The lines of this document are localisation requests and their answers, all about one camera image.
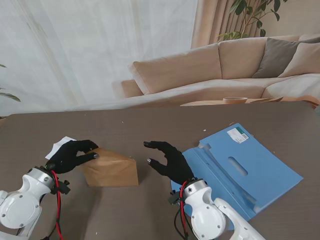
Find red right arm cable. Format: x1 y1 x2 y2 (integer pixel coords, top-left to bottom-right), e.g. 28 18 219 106
178 181 191 240

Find round wooden bowl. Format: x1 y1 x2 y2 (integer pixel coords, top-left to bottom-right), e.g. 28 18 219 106
223 96 248 105

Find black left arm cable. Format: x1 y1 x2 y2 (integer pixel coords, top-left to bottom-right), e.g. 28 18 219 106
39 219 59 240

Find white sheer curtain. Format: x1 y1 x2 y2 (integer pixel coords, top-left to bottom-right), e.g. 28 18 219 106
0 0 199 118

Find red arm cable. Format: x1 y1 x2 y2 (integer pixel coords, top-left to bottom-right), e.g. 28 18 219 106
51 169 63 240
178 181 191 240

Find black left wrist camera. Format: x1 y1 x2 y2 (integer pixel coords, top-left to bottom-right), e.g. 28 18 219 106
51 179 71 195

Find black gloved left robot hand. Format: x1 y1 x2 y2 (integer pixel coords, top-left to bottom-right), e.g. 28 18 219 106
44 139 100 175

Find brown kraft paper envelope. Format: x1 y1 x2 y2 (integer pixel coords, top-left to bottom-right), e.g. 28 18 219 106
79 147 140 187

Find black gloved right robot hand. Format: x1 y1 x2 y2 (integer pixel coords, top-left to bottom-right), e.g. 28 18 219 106
143 141 196 187

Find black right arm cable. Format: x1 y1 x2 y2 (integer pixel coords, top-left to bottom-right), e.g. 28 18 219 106
173 208 187 238

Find small green plant leaves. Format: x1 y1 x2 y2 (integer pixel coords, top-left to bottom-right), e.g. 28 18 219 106
0 63 22 120

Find blue plastic file folder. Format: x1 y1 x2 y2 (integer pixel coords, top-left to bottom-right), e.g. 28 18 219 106
170 122 304 231

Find beige fabric sofa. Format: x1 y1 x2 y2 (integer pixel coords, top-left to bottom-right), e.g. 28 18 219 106
121 34 320 107

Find grey sofa cushion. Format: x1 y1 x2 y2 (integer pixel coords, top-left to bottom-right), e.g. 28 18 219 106
251 36 320 79

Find red left arm cable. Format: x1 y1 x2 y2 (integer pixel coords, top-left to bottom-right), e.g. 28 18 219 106
51 169 63 240

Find white letter paper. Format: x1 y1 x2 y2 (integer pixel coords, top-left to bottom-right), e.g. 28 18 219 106
44 136 76 160

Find low wooden coffee table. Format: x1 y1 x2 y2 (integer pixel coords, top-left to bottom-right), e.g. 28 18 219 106
179 96 285 107

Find beige pleated curtain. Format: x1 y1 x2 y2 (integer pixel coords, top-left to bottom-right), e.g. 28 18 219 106
191 0 251 50

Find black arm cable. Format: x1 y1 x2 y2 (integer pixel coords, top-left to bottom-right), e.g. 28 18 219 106
173 208 187 238
39 219 59 240

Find beige sofa cushion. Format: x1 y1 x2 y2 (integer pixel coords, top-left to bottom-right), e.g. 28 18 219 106
277 42 320 78

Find tall green leafy houseplant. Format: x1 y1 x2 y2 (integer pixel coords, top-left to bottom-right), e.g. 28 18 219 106
216 0 288 43

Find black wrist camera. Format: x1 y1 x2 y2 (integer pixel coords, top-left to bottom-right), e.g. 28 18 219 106
51 179 71 195
167 190 182 206

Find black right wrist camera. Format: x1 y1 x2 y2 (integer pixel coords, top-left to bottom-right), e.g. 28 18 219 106
167 190 182 206

